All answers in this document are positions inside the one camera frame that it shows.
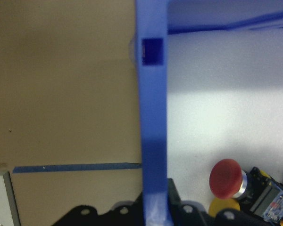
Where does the blue bin with push buttons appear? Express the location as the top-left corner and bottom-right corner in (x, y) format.
(134, 0), (283, 226)

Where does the red mushroom push button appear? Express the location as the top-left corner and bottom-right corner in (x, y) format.
(209, 159), (249, 201)

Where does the white metal plate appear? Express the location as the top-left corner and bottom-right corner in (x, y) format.
(0, 163), (21, 226)

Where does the black yellow switch block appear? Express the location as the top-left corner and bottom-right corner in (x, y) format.
(246, 166), (283, 224)

